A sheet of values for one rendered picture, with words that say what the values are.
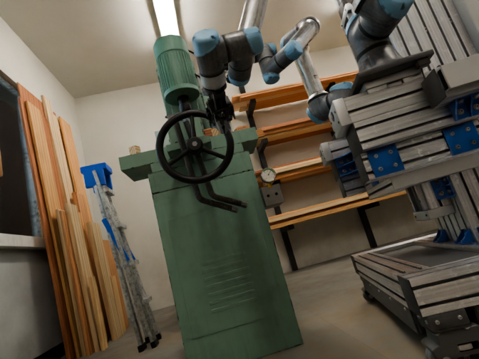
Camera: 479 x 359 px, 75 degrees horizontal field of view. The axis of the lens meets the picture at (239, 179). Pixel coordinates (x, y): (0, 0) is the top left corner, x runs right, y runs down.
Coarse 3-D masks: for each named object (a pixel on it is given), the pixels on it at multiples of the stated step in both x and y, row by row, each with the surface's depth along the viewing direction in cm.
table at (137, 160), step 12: (240, 132) 137; (252, 132) 137; (204, 144) 126; (216, 144) 135; (252, 144) 142; (132, 156) 132; (144, 156) 132; (156, 156) 132; (168, 156) 133; (120, 168) 130; (132, 168) 131; (144, 168) 135
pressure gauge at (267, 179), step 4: (264, 168) 127; (268, 168) 128; (264, 172) 127; (268, 172) 127; (272, 172) 127; (260, 176) 128; (264, 176) 127; (268, 176) 127; (272, 176) 127; (264, 180) 126; (268, 180) 127; (272, 180) 126; (268, 184) 129
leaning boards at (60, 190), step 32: (32, 96) 265; (32, 128) 237; (64, 128) 304; (32, 160) 227; (64, 160) 289; (64, 192) 262; (64, 224) 219; (96, 224) 260; (64, 256) 217; (96, 256) 242; (64, 288) 212; (96, 288) 219; (64, 320) 206; (96, 320) 210; (96, 352) 206
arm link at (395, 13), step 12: (348, 0) 95; (360, 0) 91; (372, 0) 90; (384, 0) 87; (396, 0) 86; (408, 0) 87; (360, 12) 94; (372, 12) 92; (384, 12) 90; (396, 12) 89; (372, 24) 95; (384, 24) 93; (396, 24) 95
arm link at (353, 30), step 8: (352, 16) 105; (352, 24) 105; (360, 24) 99; (352, 32) 105; (360, 32) 101; (352, 40) 106; (360, 40) 103; (368, 40) 101; (376, 40) 100; (384, 40) 100; (352, 48) 108; (360, 48) 103
